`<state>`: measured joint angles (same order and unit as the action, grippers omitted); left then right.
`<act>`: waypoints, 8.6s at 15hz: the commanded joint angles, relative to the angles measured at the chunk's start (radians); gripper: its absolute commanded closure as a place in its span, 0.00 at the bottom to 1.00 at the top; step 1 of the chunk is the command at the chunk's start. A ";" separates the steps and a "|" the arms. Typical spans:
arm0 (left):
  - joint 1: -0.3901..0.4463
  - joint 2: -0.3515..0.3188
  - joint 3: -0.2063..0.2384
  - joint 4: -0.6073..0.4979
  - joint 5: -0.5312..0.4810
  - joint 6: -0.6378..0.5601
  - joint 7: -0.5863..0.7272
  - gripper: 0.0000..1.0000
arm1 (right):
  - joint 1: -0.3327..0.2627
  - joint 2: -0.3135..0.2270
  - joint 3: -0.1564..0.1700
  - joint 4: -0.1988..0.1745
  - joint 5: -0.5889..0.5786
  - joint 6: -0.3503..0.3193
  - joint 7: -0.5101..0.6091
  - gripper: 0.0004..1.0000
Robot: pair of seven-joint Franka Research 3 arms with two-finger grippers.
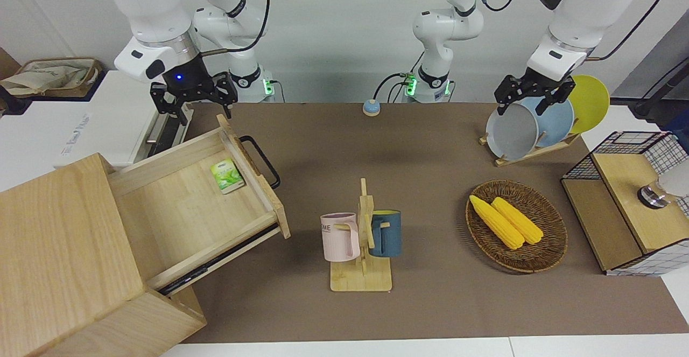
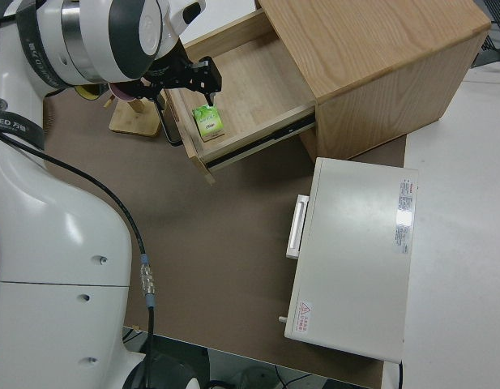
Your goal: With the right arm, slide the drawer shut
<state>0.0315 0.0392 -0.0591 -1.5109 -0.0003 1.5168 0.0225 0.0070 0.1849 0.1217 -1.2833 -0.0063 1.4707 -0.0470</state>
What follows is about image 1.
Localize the wooden mug rack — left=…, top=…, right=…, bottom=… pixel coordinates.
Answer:
left=329, top=178, right=392, bottom=293

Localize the wooden plate rack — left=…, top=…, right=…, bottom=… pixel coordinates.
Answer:
left=479, top=131, right=582, bottom=167

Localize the black metal stand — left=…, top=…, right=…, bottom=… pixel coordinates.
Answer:
left=634, top=61, right=689, bottom=116

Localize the light blue plate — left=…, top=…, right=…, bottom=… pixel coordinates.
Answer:
left=522, top=96, right=575, bottom=148

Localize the white toaster oven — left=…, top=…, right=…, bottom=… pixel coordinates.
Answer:
left=58, top=71, right=195, bottom=168

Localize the brown table mat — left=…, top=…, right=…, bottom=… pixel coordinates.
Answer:
left=183, top=101, right=689, bottom=344

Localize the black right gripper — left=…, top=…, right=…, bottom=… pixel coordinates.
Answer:
left=150, top=55, right=239, bottom=126

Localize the grey plate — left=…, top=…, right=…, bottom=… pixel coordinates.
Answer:
left=486, top=103, right=540, bottom=161

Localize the light wooden cabinet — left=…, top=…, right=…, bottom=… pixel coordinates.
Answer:
left=0, top=152, right=208, bottom=357

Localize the brown wicker basket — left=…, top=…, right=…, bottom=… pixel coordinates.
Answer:
left=466, top=179, right=568, bottom=274

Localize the green tea packet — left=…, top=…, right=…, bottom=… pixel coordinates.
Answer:
left=210, top=159, right=245, bottom=194

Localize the pink mug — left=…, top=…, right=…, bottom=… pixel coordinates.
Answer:
left=320, top=213, right=360, bottom=263

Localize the cardboard box with cloth bag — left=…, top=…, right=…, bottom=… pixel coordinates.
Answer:
left=0, top=57, right=103, bottom=99

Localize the yellow plate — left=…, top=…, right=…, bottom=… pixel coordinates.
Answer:
left=568, top=75, right=610, bottom=135

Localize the yellow corn cob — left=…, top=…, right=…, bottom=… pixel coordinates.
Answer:
left=469, top=195, right=525, bottom=250
left=491, top=197, right=544, bottom=245

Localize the dark blue mug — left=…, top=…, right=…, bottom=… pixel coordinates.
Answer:
left=369, top=210, right=403, bottom=258

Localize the wire shelf with wooden boards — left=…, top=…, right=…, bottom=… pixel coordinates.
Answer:
left=561, top=131, right=689, bottom=277

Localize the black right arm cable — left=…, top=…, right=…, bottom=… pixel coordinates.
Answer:
left=200, top=0, right=270, bottom=57

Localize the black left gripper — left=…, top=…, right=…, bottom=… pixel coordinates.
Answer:
left=494, top=71, right=575, bottom=116

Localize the wooden drawer with black handle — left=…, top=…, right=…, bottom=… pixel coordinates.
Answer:
left=108, top=114, right=291, bottom=296

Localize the black base power cable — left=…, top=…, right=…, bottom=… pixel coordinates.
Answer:
left=374, top=50, right=426, bottom=104

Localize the silver metal cup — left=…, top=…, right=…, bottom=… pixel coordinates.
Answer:
left=638, top=164, right=689, bottom=209

